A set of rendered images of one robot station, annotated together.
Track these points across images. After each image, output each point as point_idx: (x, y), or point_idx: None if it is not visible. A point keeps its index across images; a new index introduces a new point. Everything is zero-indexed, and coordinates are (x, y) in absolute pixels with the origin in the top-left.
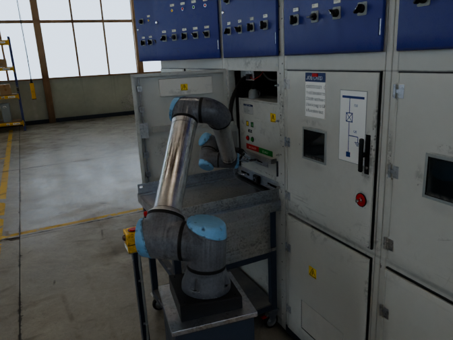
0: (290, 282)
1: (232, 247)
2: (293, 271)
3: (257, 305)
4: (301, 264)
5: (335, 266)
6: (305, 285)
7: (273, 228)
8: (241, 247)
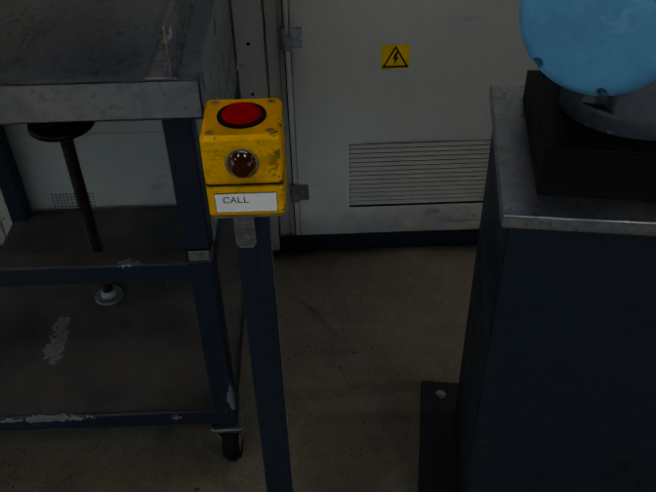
0: (303, 127)
1: (223, 95)
2: (316, 92)
3: (234, 235)
4: (350, 56)
5: (480, 0)
6: (367, 102)
7: (230, 8)
8: (225, 89)
